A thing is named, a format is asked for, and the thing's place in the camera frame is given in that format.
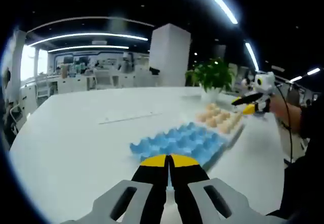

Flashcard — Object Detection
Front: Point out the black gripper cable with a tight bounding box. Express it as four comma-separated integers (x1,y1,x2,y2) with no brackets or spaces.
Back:
275,82,294,164

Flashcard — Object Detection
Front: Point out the white plant pot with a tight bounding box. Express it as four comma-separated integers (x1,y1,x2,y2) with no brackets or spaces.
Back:
200,86,224,102

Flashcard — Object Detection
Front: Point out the white square pillar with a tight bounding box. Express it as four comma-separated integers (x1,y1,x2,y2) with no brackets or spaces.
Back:
148,23,192,87

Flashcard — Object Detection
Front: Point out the long ceiling light strip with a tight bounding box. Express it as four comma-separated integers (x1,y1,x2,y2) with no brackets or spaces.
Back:
25,32,149,47
244,41,260,72
47,45,130,53
194,0,239,25

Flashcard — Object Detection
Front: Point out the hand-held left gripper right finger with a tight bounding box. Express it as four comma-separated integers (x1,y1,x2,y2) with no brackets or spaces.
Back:
169,153,290,224

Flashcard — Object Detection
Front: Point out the cluster of tan eggs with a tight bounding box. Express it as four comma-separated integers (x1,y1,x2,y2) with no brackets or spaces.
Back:
196,103,244,135

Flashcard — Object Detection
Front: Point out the green potted plant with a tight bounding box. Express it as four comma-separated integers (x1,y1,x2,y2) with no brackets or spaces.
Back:
185,58,236,93

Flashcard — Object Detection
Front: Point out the white low cabinet row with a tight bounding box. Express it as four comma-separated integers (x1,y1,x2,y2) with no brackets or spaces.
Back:
37,71,152,95

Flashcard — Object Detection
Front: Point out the person's black clothing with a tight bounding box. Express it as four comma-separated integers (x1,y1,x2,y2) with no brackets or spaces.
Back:
265,100,321,224

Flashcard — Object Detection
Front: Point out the blue egg tray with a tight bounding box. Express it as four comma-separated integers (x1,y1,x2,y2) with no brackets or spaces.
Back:
129,121,229,171

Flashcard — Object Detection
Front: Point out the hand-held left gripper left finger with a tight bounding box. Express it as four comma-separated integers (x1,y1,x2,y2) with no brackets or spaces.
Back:
60,154,170,224

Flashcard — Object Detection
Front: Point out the white table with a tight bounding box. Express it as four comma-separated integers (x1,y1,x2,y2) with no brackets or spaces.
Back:
9,86,296,224

